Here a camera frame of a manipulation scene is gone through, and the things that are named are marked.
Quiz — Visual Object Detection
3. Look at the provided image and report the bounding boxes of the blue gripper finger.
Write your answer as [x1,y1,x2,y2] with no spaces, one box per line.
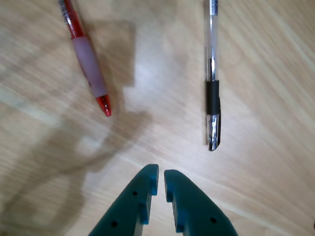
[87,164,159,236]
[164,169,239,236]

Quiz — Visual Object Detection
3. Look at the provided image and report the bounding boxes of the clear stick pen black cap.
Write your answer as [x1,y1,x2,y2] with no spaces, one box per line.
[203,0,222,152]

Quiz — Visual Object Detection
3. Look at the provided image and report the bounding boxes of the red retractable gel pen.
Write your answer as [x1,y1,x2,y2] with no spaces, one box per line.
[58,0,113,118]

